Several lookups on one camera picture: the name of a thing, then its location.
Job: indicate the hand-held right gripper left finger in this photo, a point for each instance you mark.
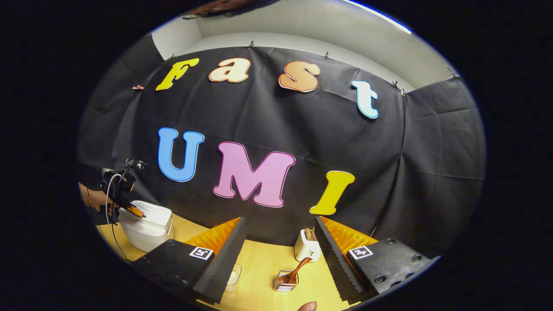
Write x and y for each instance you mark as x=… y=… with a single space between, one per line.
x=224 y=263

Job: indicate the toasted bread slice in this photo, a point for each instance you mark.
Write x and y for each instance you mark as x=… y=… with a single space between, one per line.
x=310 y=234

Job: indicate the white rice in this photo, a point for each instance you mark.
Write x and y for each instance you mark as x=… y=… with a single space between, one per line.
x=231 y=280

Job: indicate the white toaster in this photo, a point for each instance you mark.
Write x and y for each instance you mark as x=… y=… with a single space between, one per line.
x=304 y=250

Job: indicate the person's dark hair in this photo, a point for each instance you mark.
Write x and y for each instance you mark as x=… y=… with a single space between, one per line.
x=224 y=7

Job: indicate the black backdrop cloth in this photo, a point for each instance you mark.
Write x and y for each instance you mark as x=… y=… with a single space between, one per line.
x=302 y=116

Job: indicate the white rice cooker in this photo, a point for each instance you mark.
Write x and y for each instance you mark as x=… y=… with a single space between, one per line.
x=147 y=233

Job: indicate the brown wooden spoon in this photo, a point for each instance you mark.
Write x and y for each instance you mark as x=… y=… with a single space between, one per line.
x=298 y=268

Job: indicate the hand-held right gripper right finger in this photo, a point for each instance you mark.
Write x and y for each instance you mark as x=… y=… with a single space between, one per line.
x=335 y=263

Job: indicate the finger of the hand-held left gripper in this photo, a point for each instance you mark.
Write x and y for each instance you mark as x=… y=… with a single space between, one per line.
x=131 y=209

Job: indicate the clear plastic box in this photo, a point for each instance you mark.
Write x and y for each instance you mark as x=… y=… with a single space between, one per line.
x=236 y=270

